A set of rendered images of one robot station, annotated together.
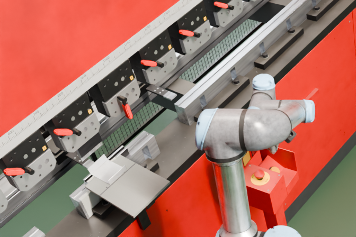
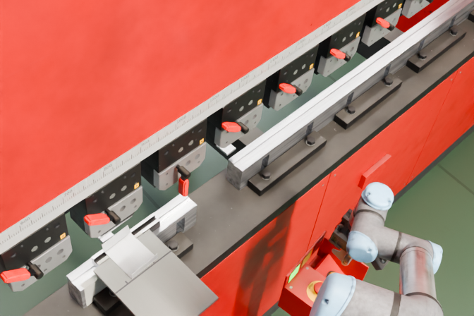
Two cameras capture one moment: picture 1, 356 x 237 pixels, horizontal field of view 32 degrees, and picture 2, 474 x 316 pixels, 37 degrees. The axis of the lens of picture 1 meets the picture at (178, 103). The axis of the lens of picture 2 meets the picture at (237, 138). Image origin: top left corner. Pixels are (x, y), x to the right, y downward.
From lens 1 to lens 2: 0.81 m
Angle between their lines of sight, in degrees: 16
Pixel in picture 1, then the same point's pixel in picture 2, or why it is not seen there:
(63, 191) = not seen: hidden behind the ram
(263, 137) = not seen: outside the picture
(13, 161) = (16, 256)
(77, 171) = not seen: hidden behind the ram
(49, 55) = (112, 117)
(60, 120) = (95, 199)
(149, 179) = (190, 286)
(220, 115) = (361, 299)
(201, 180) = (235, 266)
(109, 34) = (198, 87)
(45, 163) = (57, 254)
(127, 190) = (157, 295)
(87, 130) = (124, 209)
